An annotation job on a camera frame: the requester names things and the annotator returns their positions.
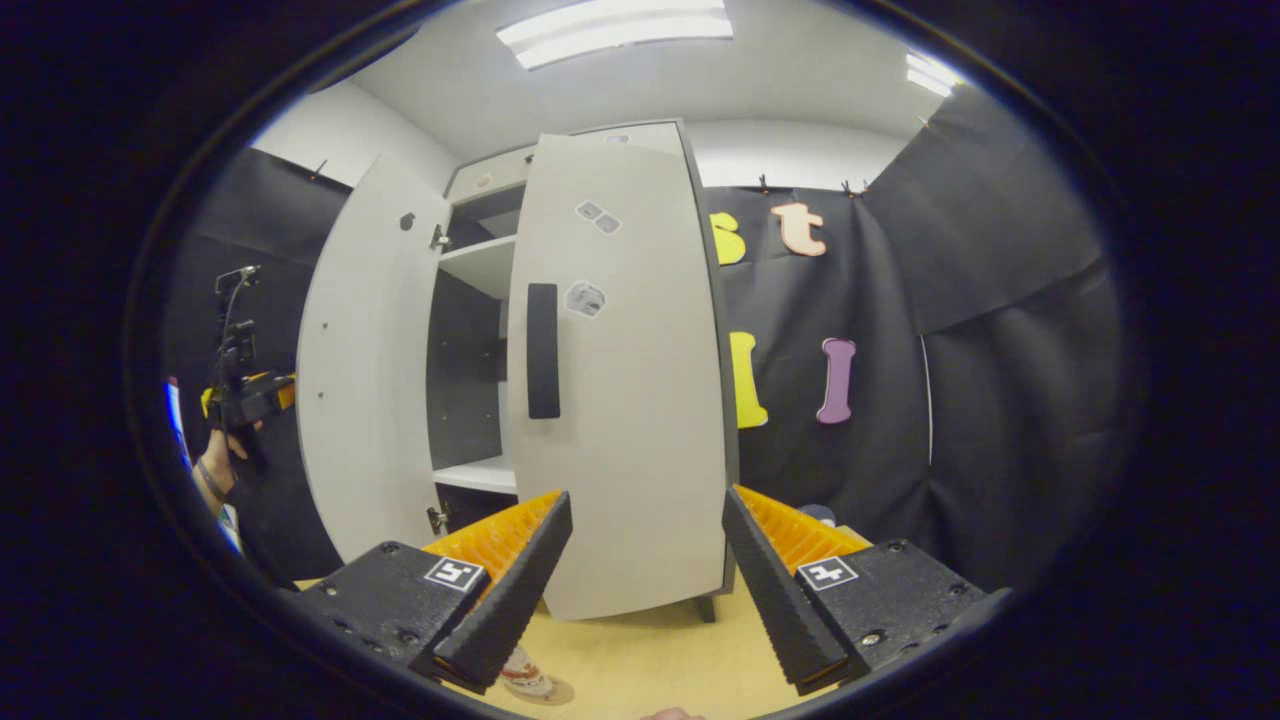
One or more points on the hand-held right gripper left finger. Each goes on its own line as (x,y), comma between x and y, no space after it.
(515,590)

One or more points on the metal door hinge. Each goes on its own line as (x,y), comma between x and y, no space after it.
(439,238)
(437,518)

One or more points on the round cork coaster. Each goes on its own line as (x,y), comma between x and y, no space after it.
(555,692)

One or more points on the grey white cabinet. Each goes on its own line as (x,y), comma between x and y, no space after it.
(465,400)

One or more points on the grey cabinet door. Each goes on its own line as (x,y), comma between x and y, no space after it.
(640,400)
(365,380)

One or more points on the large ceiling light panel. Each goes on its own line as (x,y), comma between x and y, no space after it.
(615,30)

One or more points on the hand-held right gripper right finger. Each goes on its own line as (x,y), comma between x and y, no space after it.
(775,590)

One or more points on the small ceiling light panel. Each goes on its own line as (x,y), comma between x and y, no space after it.
(930,75)

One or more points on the white cabinet shelf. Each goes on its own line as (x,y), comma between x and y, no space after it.
(485,262)
(480,474)

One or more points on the clear bottle with red label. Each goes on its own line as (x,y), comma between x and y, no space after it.
(525,672)

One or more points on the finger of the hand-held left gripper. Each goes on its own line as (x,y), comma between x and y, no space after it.
(278,392)

